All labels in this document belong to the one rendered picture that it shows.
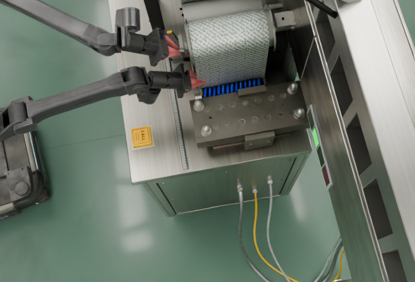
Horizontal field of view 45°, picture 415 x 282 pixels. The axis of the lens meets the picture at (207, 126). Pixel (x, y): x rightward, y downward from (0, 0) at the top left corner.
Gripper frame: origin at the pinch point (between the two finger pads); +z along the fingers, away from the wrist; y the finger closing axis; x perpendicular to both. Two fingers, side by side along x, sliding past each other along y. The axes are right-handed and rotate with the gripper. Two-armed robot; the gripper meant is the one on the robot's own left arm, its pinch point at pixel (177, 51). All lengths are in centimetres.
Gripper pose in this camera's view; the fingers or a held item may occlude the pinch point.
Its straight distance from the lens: 159.6
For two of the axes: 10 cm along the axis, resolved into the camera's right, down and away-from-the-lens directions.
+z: 7.5, 0.6, 6.6
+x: 6.3, -3.7, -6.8
